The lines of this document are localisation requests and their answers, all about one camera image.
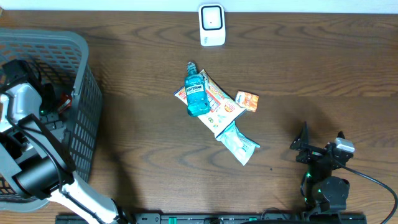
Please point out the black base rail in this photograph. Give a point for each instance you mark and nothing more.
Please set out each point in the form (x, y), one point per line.
(268, 217)

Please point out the cream snack bag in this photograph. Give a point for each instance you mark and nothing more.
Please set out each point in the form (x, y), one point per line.
(223, 109)

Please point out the light blue wipes packet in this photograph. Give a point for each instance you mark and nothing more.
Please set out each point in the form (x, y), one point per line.
(238, 144)

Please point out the blue mouthwash bottle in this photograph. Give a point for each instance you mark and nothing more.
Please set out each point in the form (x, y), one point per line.
(195, 89)

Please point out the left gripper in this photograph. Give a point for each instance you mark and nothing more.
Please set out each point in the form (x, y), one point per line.
(50, 111)

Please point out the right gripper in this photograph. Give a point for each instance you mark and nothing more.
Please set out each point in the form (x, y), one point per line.
(312, 152)

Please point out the grey plastic shopping basket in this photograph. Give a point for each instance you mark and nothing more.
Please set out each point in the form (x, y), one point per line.
(61, 58)

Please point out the white barcode scanner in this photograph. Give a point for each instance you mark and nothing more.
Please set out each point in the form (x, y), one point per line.
(212, 25)

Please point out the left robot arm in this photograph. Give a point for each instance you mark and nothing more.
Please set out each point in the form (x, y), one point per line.
(47, 145)

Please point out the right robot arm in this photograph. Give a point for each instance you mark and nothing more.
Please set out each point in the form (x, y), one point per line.
(324, 194)

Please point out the red snack bar wrapper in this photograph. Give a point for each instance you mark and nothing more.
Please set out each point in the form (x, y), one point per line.
(65, 103)

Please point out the small orange packet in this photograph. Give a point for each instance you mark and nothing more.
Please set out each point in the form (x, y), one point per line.
(247, 100)

